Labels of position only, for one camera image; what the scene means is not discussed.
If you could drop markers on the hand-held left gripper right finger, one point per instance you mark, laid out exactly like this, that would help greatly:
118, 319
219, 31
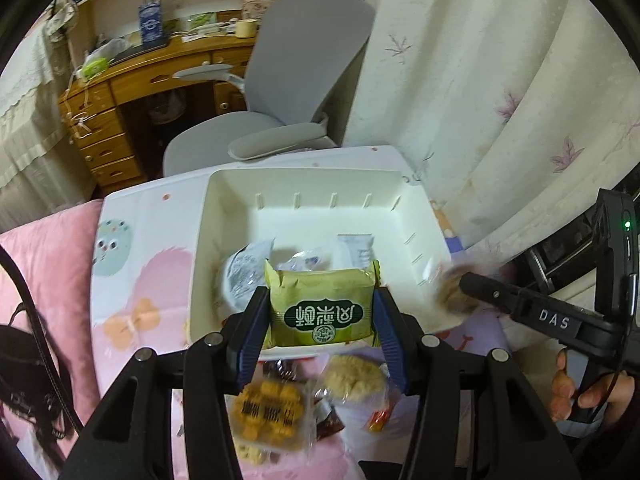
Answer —
390, 345

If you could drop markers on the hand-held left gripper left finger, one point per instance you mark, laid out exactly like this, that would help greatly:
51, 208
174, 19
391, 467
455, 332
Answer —
252, 340

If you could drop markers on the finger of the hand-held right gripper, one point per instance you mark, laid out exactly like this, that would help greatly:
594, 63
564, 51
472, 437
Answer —
482, 287

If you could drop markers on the pale round pastry packet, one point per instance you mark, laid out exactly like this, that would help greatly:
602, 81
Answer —
452, 292

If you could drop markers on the green snack packet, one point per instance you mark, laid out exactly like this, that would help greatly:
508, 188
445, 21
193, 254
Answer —
320, 310

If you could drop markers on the white plastic bin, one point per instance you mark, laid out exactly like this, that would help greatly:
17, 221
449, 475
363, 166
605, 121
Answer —
310, 220

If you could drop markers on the person's right hand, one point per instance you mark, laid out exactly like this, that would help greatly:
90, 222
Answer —
562, 390

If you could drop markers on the round bread packet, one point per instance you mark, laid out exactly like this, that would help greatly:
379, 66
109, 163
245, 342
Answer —
242, 275

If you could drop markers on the yellow cake packet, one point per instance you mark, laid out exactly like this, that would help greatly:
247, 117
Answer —
270, 410

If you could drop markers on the clear blue print packet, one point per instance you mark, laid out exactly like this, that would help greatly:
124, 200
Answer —
302, 260

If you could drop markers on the small brown snack packet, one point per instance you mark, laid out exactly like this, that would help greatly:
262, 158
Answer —
330, 425

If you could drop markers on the white grey snack packet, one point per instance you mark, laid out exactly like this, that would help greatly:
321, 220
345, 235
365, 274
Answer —
355, 250

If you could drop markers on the cartoon printed tablecloth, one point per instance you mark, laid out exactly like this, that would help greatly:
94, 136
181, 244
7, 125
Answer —
150, 270

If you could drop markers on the black handbag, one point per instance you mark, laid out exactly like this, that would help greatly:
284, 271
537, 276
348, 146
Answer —
30, 300

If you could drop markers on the white floral curtain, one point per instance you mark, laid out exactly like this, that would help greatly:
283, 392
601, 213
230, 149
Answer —
500, 60

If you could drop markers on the pink blanket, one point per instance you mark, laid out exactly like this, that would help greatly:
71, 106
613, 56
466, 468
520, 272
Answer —
45, 240

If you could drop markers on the plastic bag under desk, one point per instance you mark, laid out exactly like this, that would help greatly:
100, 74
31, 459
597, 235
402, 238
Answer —
165, 107

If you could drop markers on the grey office chair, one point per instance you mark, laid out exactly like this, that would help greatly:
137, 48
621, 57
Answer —
310, 60

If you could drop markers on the wooden desk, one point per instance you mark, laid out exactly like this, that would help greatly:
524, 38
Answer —
165, 67

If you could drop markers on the yellow mug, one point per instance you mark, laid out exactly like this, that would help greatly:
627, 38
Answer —
245, 28

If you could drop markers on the white lace cover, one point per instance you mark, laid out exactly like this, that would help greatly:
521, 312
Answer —
25, 110

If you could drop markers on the clear plastic bag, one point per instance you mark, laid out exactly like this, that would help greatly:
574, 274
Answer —
107, 50

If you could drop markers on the blue gift bag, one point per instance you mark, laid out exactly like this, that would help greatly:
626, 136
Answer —
151, 22

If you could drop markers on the floral box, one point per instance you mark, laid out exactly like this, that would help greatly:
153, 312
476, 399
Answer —
257, 5

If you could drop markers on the wooden bookshelf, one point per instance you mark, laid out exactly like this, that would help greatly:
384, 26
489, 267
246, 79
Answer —
115, 12

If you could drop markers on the floral fabric pouch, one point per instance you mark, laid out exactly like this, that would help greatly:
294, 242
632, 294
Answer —
60, 15

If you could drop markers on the dark window frame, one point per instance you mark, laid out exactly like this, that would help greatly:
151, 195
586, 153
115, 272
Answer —
560, 260

